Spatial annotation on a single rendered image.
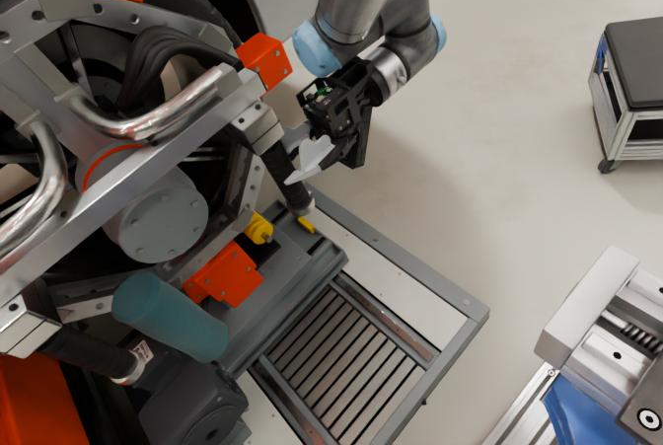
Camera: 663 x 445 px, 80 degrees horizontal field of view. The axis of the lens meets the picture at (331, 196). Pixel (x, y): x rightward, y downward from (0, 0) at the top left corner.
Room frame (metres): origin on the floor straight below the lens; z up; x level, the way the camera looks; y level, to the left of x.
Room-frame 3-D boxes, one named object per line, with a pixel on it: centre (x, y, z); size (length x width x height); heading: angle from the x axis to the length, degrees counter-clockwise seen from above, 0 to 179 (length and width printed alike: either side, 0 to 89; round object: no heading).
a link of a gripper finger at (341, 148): (0.43, -0.03, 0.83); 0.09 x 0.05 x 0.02; 124
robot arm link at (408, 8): (0.54, -0.20, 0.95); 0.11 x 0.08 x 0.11; 109
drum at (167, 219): (0.50, 0.27, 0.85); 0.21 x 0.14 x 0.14; 25
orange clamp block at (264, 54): (0.70, 0.02, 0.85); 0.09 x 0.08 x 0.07; 115
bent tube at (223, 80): (0.49, 0.16, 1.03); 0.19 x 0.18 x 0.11; 25
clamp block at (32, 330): (0.30, 0.37, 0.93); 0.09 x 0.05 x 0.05; 25
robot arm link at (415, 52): (0.55, -0.22, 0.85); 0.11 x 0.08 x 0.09; 115
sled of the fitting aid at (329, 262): (0.73, 0.34, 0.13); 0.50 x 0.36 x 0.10; 115
